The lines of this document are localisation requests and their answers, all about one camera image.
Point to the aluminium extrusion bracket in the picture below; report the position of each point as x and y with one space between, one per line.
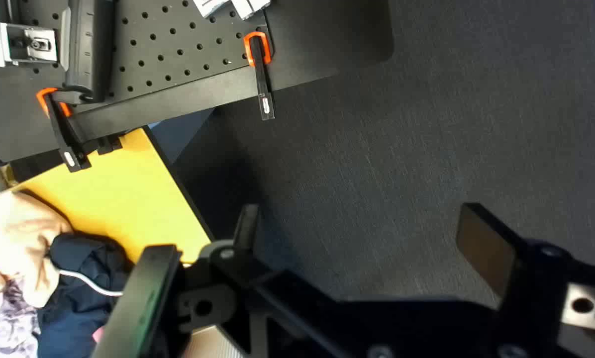
22 43

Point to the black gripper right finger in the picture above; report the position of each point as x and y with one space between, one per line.
491 248

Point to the beige cream garment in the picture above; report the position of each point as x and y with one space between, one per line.
26 230

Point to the orange black clamp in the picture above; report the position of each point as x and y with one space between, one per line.
258 55
59 117

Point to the purple white patterned garment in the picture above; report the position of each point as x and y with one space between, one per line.
18 324

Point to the black perforated breadboard plate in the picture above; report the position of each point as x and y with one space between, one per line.
169 59

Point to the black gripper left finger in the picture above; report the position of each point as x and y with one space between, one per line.
135 324

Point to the navy blue garment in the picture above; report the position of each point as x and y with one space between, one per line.
91 270

